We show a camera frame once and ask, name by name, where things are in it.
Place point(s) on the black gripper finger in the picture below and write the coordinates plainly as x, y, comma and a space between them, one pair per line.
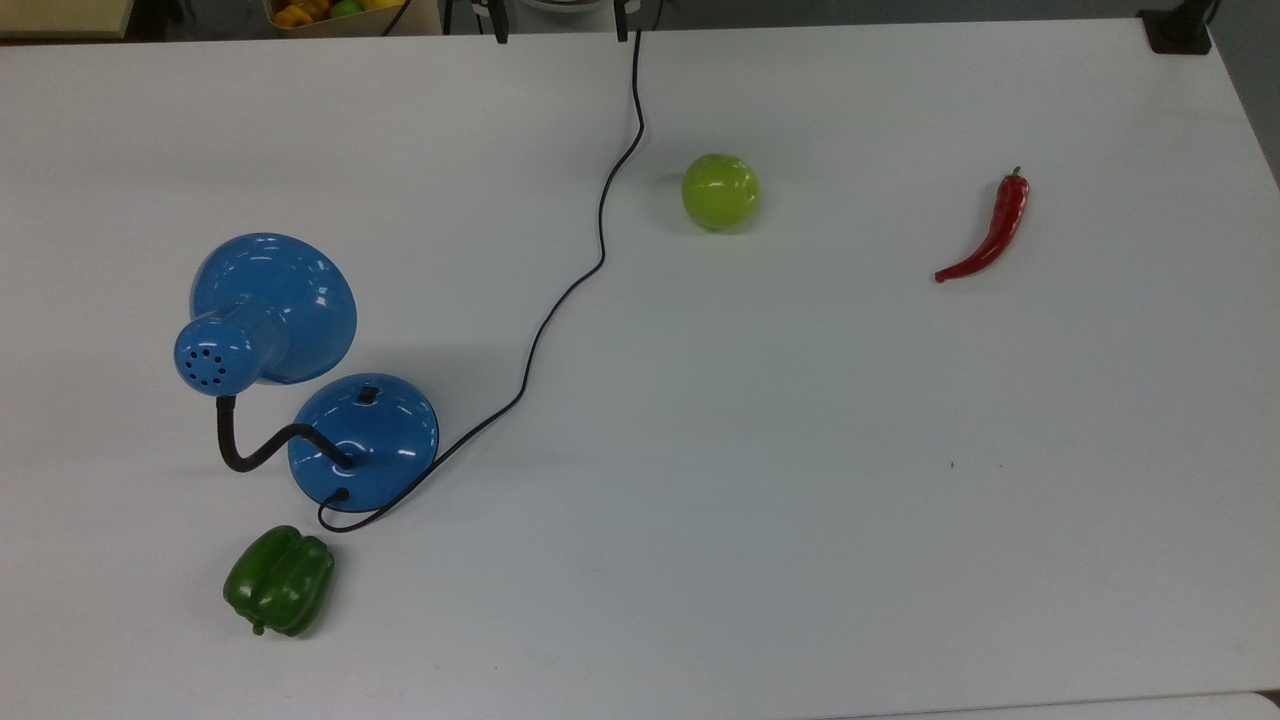
501, 25
621, 22

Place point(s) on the blue gooseneck desk lamp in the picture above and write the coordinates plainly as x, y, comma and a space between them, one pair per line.
372, 455

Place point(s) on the black tripod leg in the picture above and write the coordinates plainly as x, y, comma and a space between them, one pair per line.
446, 15

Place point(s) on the cardboard box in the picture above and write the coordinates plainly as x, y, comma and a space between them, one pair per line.
420, 20

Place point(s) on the small green fruit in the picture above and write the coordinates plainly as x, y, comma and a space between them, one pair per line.
346, 7

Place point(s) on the orange yellow fruit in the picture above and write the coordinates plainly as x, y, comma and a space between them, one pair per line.
298, 12

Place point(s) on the green apple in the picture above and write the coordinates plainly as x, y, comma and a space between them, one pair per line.
720, 190

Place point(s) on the light wooden board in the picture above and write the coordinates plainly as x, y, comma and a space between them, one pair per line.
60, 15

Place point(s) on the red chili pepper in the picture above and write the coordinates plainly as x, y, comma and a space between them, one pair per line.
1005, 215

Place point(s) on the green bell pepper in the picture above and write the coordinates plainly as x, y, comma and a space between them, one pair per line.
280, 585

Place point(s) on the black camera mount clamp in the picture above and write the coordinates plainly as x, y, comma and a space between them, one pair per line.
1180, 28

